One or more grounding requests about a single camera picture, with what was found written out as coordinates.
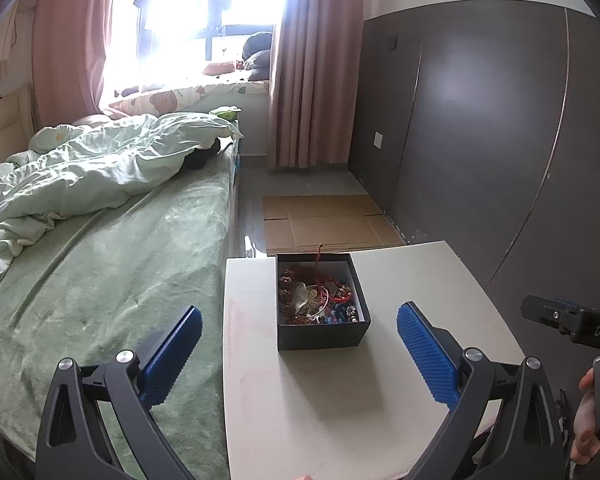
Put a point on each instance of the light green quilt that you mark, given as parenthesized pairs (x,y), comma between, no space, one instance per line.
(80,170)

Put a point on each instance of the dark plush pillow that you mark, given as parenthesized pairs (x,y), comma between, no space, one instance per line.
(257,57)

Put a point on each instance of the white wall socket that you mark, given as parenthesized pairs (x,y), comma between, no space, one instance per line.
(378,140)

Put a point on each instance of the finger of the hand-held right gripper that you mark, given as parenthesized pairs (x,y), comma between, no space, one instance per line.
(550,315)

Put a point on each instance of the black jewelry box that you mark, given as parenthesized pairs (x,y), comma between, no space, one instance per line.
(320,337)

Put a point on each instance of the pink plush toy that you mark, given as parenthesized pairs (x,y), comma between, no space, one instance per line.
(220,67)

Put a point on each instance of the silver bangle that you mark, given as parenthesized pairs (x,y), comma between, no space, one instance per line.
(316,314)

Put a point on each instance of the bear print cushion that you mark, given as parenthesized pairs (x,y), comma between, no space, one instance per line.
(180,97)

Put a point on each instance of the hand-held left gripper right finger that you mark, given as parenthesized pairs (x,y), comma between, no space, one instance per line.
(427,355)

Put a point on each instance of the pink pillow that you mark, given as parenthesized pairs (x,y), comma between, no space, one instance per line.
(94,120)

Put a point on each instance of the pink curtain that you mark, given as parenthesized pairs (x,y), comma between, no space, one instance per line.
(310,70)
(70,40)

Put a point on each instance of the beige headboard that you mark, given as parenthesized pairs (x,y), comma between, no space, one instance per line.
(5,125)

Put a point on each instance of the dark brown wardrobe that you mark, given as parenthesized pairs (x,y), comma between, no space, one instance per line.
(480,135)

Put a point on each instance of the flattened cardboard sheet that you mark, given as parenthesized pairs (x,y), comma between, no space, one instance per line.
(325,220)

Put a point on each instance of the person's right hand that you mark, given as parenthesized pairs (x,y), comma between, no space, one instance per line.
(582,425)

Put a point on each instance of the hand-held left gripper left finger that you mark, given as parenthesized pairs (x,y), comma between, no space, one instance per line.
(172,355)

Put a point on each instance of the small green plush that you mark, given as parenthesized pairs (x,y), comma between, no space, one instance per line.
(226,112)

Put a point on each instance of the bed with green sheet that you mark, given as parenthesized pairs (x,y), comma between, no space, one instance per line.
(130,260)

